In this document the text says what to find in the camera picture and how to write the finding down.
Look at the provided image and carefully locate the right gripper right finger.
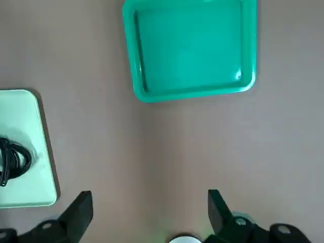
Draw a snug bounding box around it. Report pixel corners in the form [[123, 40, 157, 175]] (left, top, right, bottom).
[[202, 189, 312, 243]]

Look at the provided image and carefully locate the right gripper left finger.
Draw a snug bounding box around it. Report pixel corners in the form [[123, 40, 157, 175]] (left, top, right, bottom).
[[0, 191, 94, 243]]

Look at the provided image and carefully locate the green plastic tray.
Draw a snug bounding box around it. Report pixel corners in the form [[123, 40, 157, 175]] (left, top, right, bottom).
[[122, 0, 258, 104]]

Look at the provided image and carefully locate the pale green rectangular tray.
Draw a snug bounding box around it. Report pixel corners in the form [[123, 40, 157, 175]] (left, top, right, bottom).
[[0, 89, 58, 209]]

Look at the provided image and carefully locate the thin black cable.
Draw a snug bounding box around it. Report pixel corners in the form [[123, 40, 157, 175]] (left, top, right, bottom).
[[0, 138, 16, 187]]

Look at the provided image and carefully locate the braided black cable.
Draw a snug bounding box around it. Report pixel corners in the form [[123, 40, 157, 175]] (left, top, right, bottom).
[[0, 137, 33, 187]]

